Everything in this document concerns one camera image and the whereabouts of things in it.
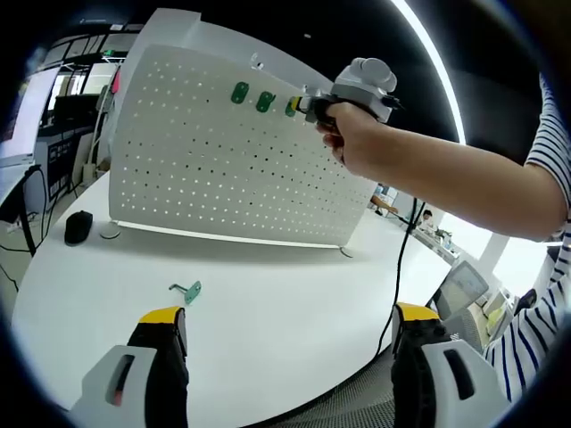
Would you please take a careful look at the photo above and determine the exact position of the person's right hand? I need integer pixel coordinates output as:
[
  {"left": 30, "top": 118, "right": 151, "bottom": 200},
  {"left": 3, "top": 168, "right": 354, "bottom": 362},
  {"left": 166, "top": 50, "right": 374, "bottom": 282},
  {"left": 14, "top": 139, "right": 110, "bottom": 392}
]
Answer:
[{"left": 315, "top": 101, "right": 393, "bottom": 177}]

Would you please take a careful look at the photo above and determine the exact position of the ceiling light strip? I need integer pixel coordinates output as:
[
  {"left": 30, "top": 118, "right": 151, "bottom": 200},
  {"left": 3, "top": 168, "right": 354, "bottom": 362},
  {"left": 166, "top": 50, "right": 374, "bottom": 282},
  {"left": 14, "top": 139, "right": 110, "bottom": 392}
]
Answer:
[{"left": 390, "top": 0, "right": 468, "bottom": 144}]

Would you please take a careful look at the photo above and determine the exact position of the pale yellow cloth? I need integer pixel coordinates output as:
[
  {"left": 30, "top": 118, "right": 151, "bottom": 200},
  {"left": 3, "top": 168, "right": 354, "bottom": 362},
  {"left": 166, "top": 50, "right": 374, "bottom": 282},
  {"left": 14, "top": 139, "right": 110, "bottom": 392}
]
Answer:
[{"left": 484, "top": 302, "right": 514, "bottom": 344}]

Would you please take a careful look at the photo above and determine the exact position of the white perforated mounting plate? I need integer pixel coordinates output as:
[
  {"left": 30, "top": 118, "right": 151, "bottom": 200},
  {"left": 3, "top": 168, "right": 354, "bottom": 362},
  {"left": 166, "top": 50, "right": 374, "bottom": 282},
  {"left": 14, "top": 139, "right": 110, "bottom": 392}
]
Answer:
[{"left": 108, "top": 43, "right": 380, "bottom": 251}]

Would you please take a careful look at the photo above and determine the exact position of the black computer mouse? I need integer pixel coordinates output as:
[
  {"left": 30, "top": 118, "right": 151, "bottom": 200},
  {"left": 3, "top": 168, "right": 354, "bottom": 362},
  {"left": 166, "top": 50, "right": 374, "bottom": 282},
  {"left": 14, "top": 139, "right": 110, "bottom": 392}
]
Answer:
[{"left": 63, "top": 210, "right": 95, "bottom": 245}]

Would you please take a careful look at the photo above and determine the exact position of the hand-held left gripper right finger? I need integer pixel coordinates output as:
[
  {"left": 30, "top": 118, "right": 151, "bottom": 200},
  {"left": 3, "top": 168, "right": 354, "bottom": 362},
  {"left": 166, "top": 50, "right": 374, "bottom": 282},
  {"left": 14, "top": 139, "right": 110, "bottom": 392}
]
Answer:
[{"left": 391, "top": 301, "right": 514, "bottom": 428}]

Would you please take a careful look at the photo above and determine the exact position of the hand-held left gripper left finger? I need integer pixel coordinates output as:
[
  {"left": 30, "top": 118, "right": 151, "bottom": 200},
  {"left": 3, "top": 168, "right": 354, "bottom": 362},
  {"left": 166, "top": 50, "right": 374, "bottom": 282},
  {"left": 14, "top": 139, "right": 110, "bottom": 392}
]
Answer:
[{"left": 66, "top": 305, "right": 191, "bottom": 428}]

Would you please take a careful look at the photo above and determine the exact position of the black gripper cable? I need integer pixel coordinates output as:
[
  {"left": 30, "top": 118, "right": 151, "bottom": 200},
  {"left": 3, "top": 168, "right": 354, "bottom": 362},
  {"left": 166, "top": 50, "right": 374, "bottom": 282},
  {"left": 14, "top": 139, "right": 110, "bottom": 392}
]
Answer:
[{"left": 377, "top": 195, "right": 420, "bottom": 356}]

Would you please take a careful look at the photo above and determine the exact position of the white upright stand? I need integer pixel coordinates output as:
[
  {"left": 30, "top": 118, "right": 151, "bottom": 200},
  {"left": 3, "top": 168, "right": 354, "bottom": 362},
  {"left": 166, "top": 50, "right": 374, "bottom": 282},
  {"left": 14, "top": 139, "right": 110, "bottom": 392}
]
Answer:
[{"left": 91, "top": 84, "right": 112, "bottom": 173}]

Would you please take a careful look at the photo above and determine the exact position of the large bright display screen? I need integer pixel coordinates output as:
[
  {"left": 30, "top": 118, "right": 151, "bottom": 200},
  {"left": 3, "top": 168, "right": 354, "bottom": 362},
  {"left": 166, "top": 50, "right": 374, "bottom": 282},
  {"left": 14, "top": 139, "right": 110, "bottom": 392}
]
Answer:
[{"left": 0, "top": 66, "right": 62, "bottom": 157}]

